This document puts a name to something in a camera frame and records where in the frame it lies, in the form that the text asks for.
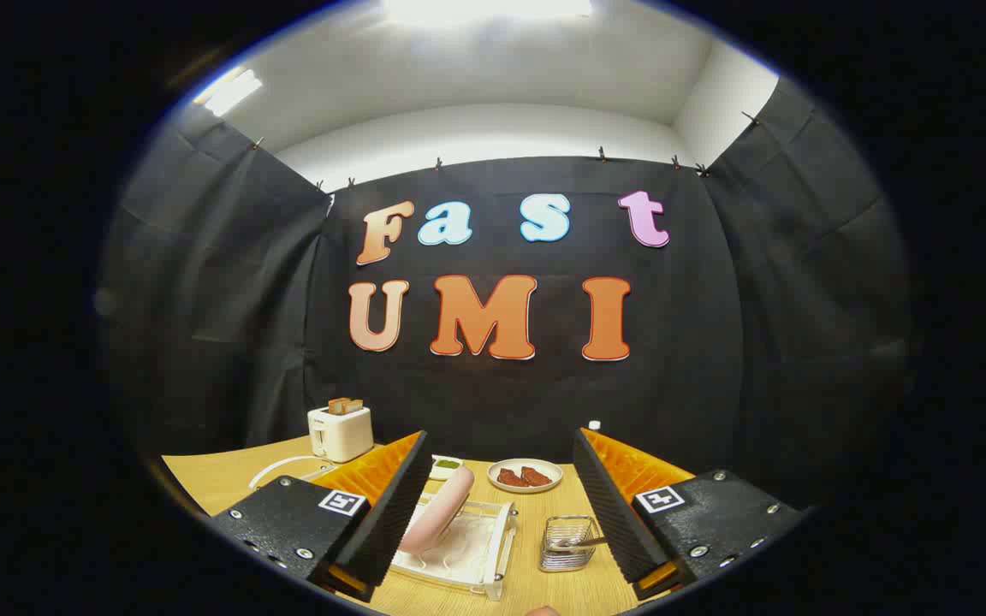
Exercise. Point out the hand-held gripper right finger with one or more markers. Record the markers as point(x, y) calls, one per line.
point(608, 513)

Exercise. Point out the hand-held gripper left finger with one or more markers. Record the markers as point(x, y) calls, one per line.
point(390, 513)

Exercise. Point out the pink plate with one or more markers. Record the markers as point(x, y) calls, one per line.
point(442, 513)

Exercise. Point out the white plate with steaks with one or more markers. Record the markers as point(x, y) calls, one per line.
point(544, 488)

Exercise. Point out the white divided bean dish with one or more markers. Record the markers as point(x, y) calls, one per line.
point(446, 469)

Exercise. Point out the brown steak piece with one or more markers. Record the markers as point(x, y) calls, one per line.
point(537, 476)
point(512, 478)

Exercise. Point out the white toaster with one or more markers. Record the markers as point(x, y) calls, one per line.
point(343, 435)

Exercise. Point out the toast slice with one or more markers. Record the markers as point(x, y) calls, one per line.
point(337, 405)
point(356, 405)

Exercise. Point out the black backdrop cloth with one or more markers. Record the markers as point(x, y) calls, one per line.
point(501, 393)

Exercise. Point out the small ceiling light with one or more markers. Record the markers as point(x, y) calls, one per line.
point(230, 92)

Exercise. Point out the large ceiling light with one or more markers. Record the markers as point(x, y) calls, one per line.
point(484, 8)

